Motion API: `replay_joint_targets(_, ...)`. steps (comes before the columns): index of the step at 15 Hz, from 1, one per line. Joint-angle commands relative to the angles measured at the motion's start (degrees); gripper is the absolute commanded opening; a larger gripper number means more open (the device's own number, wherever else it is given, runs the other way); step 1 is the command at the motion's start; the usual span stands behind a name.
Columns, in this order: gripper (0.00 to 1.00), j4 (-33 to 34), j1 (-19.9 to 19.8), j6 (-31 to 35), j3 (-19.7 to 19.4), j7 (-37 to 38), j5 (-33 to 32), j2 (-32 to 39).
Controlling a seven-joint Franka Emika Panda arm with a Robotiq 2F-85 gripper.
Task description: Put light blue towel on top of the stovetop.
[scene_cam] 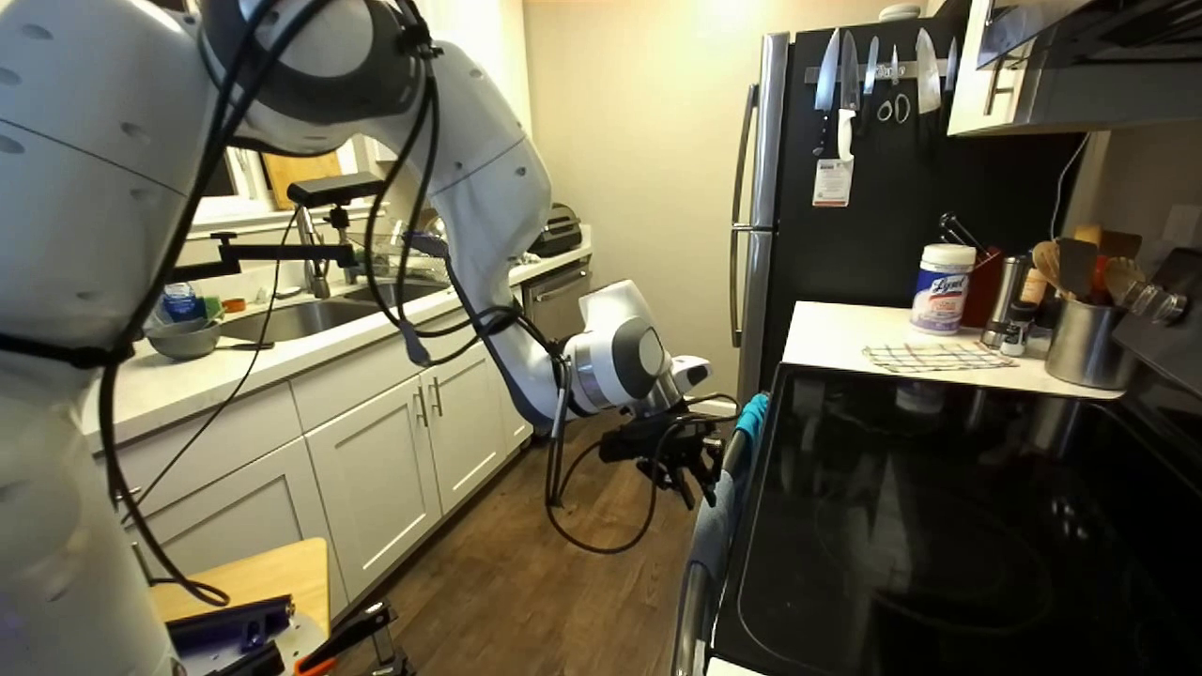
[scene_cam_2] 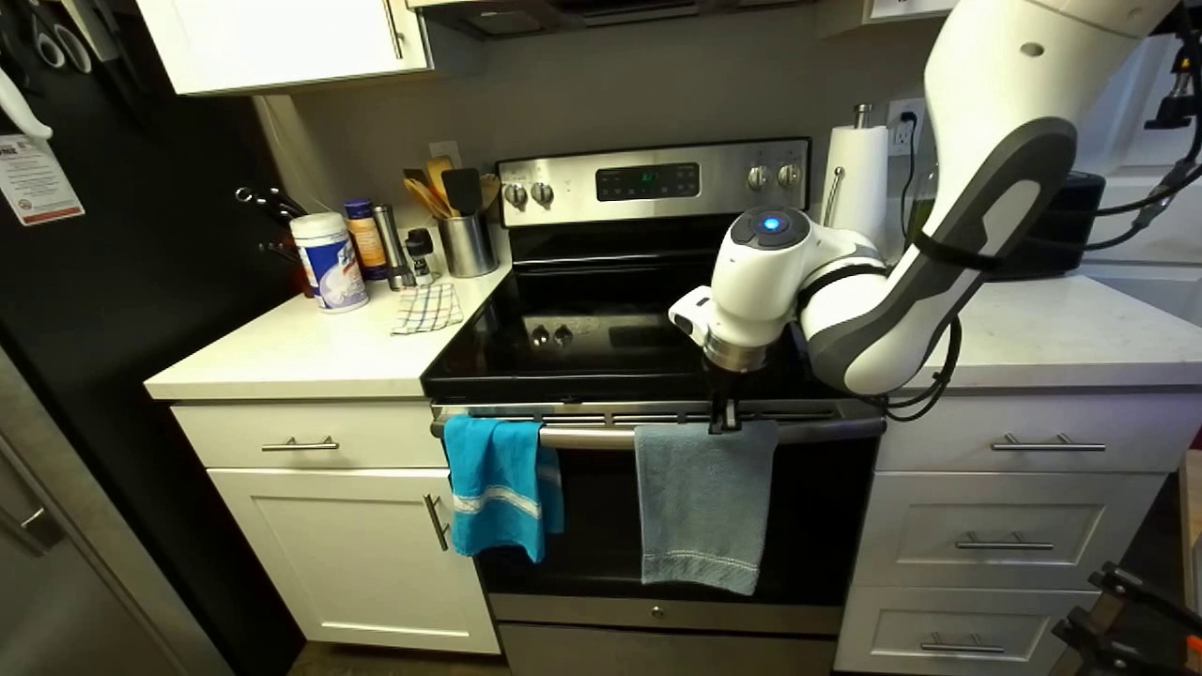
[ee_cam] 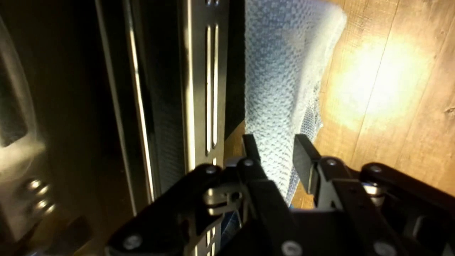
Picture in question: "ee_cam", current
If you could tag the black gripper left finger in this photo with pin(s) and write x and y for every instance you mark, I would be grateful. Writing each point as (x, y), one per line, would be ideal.
(200, 208)

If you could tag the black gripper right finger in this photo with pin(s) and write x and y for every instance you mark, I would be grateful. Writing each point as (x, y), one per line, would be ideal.
(379, 208)

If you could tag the light blue towel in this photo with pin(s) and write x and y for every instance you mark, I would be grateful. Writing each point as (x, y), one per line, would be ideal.
(285, 94)

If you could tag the black stainless steel stove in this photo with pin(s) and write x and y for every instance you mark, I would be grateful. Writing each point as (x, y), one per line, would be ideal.
(95, 118)

